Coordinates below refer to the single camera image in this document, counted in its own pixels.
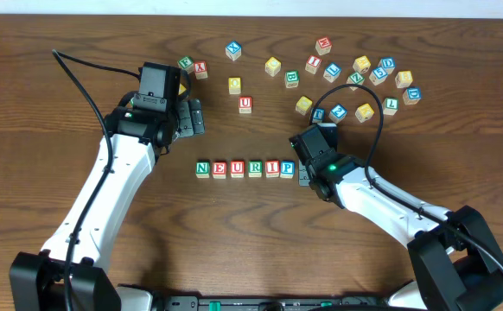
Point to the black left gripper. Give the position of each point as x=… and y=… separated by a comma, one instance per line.
x=189, y=117

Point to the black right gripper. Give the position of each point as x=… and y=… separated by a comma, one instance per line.
x=303, y=175

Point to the blue P block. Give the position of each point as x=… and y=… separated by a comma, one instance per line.
x=287, y=169

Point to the red i block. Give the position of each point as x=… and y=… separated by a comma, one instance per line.
x=313, y=63
x=272, y=169

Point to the green R block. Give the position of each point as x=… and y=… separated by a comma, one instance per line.
x=255, y=169

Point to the green N block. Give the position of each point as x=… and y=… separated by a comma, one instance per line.
x=202, y=170

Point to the red U block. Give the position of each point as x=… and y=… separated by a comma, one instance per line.
x=245, y=105
x=237, y=169

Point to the red E block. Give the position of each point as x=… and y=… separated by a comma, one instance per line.
x=219, y=170

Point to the green B block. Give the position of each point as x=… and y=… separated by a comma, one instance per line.
x=291, y=79

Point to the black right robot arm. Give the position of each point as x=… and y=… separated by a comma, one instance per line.
x=455, y=257

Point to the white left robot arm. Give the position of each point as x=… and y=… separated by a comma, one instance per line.
x=70, y=271

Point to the yellow block far left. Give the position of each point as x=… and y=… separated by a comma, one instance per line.
x=182, y=89

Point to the red Y block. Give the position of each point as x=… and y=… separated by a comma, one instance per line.
x=200, y=70

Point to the green F block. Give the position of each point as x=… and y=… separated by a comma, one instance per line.
x=186, y=63

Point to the yellow O block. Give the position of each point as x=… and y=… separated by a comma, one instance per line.
x=234, y=85

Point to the blue T block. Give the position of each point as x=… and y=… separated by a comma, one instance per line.
x=318, y=115

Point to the blue 2 block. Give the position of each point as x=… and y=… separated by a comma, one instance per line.
x=337, y=113

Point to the yellow block centre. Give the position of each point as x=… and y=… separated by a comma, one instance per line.
x=303, y=105

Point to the blue X block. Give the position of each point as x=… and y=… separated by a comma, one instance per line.
x=233, y=50

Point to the yellow pen picture block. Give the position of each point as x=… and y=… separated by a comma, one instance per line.
x=364, y=113

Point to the yellow block rear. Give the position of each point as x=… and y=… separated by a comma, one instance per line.
x=273, y=66

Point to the blue L block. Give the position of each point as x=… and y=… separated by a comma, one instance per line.
x=332, y=72

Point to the green Z block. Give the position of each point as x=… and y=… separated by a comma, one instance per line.
x=355, y=79

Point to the green 7 block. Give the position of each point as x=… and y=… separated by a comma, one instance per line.
x=390, y=106

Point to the blue 5 block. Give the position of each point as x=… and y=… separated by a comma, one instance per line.
x=378, y=75

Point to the yellow monkey picture block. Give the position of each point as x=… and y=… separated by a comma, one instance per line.
x=361, y=64

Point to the red H block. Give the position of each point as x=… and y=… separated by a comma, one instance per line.
x=323, y=45

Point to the blue D block front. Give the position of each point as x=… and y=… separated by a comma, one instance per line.
x=412, y=95

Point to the blue d block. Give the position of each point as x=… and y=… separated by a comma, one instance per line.
x=388, y=64
x=412, y=95

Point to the yellow block right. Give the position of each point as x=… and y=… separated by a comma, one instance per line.
x=403, y=79

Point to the blue D block rear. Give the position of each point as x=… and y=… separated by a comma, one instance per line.
x=388, y=64

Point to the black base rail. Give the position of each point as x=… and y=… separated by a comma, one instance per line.
x=256, y=303

